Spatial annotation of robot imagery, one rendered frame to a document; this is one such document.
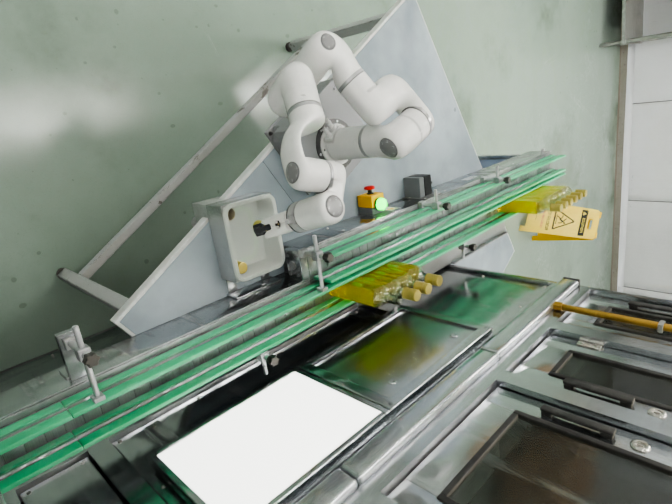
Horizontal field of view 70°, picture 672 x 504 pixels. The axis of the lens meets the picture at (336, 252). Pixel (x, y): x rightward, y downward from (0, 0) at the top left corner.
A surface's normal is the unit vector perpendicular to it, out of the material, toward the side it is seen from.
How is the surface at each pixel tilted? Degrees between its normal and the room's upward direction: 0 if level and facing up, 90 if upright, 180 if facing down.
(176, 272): 0
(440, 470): 90
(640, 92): 90
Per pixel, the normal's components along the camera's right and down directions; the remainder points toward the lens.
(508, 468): -0.13, -0.95
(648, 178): -0.70, 0.30
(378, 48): 0.70, 0.12
